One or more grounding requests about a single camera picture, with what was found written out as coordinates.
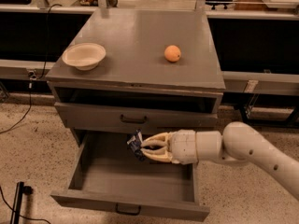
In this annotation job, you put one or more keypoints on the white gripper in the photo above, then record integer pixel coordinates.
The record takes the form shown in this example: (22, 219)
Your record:
(183, 146)

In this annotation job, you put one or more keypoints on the dark blue snack bar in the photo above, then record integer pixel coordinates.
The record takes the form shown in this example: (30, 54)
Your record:
(134, 144)

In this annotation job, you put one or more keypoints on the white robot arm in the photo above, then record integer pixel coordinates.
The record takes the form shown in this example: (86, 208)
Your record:
(238, 143)

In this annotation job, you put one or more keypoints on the closed grey drawer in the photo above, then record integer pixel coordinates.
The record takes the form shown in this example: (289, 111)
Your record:
(105, 118)

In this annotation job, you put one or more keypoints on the open grey lower drawer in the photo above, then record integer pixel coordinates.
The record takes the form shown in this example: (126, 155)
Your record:
(107, 172)

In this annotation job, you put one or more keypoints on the grey drawer cabinet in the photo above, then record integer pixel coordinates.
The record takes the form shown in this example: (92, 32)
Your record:
(135, 72)

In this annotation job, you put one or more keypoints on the black table leg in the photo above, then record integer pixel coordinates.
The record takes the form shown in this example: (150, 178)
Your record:
(244, 112)

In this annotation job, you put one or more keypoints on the orange fruit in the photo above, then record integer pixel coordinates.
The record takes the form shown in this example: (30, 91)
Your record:
(172, 53)

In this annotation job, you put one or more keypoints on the white paper bowl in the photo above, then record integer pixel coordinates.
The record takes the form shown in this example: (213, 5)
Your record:
(84, 56)

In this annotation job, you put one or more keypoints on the black stand bottom left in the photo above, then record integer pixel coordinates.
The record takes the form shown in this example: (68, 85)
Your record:
(21, 190)

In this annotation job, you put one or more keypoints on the black drawer handle upper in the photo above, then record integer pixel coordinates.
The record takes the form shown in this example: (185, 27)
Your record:
(133, 121)

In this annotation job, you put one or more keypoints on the black drawer handle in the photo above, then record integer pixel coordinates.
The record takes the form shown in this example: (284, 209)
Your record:
(133, 121)
(128, 210)

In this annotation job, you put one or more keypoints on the black drawer handle lower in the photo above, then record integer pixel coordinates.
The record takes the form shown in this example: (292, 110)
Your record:
(128, 210)

